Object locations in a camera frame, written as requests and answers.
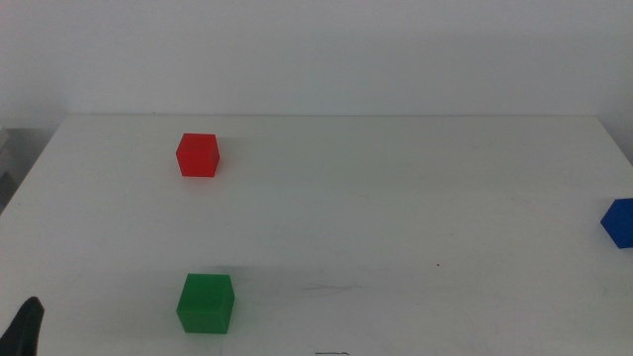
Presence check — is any green cube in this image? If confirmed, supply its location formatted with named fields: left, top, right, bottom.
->
left=175, top=273, right=235, bottom=335

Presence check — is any red cube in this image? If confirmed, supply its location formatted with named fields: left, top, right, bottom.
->
left=175, top=133, right=221, bottom=178

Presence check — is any blue cube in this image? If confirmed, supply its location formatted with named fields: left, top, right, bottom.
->
left=599, top=198, right=633, bottom=249

